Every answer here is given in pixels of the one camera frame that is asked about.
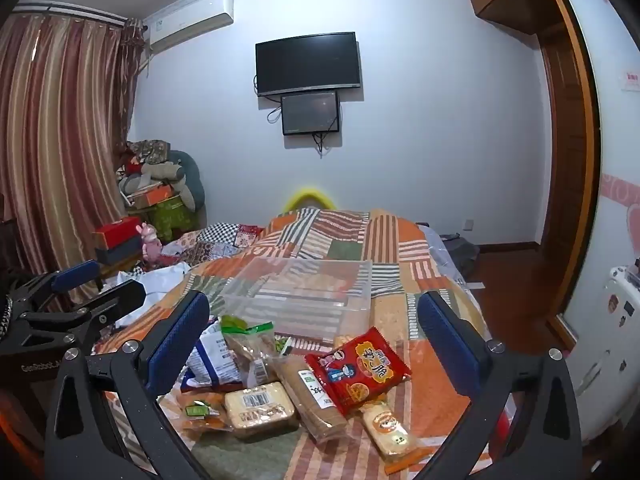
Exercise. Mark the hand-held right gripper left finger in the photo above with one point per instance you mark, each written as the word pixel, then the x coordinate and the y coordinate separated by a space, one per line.
pixel 179 341

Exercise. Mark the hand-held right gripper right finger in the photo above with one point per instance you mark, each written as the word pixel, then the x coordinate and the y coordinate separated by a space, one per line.
pixel 446 345

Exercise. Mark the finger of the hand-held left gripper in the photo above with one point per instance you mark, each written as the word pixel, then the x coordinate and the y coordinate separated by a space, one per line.
pixel 75 274
pixel 117 296

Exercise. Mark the blue white snack packet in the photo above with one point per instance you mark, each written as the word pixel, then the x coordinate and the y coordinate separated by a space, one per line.
pixel 215 360

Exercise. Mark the brown snack bag green label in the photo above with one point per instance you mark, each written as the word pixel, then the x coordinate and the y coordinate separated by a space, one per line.
pixel 250 355

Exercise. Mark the orange pastry packet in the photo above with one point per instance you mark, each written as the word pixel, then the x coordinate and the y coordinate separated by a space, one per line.
pixel 205 412

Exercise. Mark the red snack packet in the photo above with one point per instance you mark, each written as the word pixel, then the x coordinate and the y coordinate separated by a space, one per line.
pixel 360 366

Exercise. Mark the golden rice cracker packet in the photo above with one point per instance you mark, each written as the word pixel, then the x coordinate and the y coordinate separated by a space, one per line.
pixel 391 430

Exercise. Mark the green snack packet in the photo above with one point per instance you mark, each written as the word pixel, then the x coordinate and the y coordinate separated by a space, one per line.
pixel 284 345

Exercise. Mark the bread packet with barcode label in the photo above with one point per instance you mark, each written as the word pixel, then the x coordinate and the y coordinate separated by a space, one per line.
pixel 260 410

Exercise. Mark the clear plastic container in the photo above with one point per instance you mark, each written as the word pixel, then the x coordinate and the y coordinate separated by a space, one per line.
pixel 300 300

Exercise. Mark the long cracker sleeve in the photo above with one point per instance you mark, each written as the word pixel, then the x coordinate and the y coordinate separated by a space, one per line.
pixel 310 400

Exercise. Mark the white plastic bag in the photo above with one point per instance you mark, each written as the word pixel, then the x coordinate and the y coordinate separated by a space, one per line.
pixel 155 282

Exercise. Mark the dark box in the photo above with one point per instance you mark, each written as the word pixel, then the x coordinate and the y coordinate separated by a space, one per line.
pixel 120 252

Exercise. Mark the red box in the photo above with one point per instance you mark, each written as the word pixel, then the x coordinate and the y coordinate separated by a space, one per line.
pixel 117 230

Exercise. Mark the pink toy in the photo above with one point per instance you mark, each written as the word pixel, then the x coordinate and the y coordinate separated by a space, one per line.
pixel 149 242

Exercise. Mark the grey bag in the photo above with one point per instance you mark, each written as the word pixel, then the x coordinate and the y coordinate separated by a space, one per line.
pixel 460 252

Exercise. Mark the green box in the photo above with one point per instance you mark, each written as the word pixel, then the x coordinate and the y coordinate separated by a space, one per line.
pixel 172 217

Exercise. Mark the orange cardboard box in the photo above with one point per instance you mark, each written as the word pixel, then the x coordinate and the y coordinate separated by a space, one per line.
pixel 150 196

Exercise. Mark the checkered patchwork quilt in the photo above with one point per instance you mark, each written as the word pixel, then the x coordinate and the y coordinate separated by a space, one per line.
pixel 220 240

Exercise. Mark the beige plush toy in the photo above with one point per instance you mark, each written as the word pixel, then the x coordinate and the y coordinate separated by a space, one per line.
pixel 155 170

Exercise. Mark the striped brown curtain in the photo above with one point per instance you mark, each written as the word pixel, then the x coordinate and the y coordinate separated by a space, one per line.
pixel 60 135

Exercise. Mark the orange green patchwork blanket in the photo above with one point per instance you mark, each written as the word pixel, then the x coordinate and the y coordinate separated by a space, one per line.
pixel 350 240

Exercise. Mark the floral fabric bundle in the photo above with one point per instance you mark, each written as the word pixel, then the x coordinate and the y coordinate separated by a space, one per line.
pixel 150 150

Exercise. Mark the white sticker-covered suitcase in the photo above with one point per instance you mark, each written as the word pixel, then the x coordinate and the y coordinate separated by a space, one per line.
pixel 610 340

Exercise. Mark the yellow curved plastic object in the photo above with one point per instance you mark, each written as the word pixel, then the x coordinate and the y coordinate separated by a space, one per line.
pixel 300 194

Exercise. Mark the small black monitor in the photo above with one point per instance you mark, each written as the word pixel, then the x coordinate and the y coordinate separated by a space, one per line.
pixel 310 112

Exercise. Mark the white air conditioner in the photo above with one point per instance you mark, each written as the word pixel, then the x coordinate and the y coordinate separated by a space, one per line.
pixel 190 25

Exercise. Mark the large black television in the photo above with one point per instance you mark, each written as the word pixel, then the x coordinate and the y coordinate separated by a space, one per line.
pixel 307 62

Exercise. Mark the white wall outlet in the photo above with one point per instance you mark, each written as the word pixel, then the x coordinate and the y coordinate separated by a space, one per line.
pixel 468 223

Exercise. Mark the wooden door frame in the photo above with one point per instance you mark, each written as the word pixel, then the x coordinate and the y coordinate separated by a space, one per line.
pixel 570 160

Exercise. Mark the pink heart wall decoration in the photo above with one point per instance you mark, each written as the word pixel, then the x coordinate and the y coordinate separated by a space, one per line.
pixel 620 195

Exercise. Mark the white curtain rail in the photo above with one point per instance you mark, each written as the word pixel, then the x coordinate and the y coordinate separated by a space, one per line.
pixel 70 10

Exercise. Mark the red white wall sticker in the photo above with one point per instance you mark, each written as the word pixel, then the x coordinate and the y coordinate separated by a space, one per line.
pixel 631 81

